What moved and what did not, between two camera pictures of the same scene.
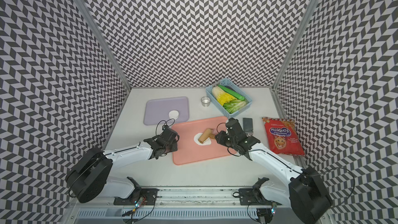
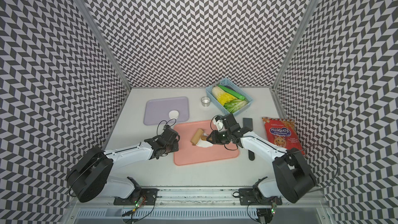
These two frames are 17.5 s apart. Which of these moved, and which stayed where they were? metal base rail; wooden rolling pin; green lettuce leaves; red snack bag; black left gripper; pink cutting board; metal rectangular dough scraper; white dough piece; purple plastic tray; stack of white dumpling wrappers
Moved: white dough piece; wooden rolling pin
Stayed: red snack bag; stack of white dumpling wrappers; metal base rail; pink cutting board; metal rectangular dough scraper; purple plastic tray; black left gripper; green lettuce leaves
